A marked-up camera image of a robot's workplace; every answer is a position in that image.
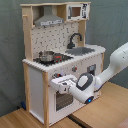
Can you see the grey range hood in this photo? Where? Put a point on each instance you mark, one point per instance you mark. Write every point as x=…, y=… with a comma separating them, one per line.
x=48, y=18

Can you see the black toy faucet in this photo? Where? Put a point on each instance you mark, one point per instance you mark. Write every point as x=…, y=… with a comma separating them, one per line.
x=73, y=40

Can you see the white oven door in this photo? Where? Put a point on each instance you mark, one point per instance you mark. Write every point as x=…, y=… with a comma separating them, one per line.
x=62, y=105

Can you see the blue object behind kitchen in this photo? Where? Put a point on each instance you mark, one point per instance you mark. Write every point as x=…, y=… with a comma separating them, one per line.
x=23, y=105

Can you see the toy microwave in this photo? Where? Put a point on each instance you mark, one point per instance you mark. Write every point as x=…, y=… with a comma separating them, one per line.
x=77, y=11

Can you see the dishwasher door with handle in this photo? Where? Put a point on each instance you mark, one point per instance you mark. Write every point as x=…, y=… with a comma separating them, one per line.
x=92, y=65

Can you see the wooden toy kitchen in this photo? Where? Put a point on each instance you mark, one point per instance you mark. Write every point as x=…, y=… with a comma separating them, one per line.
x=50, y=38

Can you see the silver toy pot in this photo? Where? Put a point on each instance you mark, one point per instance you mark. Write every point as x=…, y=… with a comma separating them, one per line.
x=46, y=56

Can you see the grey toy sink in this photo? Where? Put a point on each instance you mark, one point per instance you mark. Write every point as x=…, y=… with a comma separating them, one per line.
x=79, y=51

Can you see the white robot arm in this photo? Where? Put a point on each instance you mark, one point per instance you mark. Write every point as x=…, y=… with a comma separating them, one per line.
x=84, y=87

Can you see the left stove knob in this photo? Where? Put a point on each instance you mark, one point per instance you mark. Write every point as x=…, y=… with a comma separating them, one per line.
x=57, y=75

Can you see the black toy stovetop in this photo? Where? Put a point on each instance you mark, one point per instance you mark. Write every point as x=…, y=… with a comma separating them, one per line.
x=58, y=58

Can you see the right stove knob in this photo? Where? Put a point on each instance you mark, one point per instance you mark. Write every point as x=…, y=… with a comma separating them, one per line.
x=74, y=69

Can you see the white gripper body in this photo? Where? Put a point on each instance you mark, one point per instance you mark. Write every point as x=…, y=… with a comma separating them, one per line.
x=62, y=84

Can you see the stove knob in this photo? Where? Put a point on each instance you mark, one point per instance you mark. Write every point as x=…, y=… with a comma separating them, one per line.
x=57, y=75
x=74, y=69

